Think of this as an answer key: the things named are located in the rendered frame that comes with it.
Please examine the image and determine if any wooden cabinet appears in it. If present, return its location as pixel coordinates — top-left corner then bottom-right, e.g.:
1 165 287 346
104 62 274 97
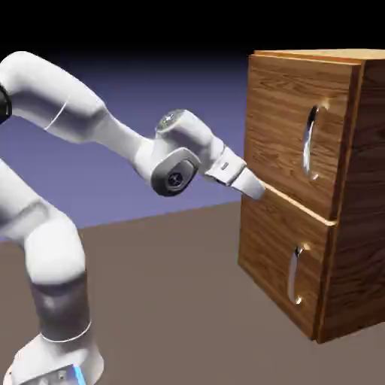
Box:
237 48 385 344

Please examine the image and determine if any wooden cabinet door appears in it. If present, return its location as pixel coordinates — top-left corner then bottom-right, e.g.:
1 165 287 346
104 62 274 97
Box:
237 188 337 341
242 53 362 222

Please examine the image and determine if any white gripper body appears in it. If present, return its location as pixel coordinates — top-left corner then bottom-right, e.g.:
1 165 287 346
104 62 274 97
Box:
232 167 266 201

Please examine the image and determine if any curved metal handle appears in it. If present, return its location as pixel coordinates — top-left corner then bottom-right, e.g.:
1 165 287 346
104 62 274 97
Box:
286 244 305 305
301 104 321 181

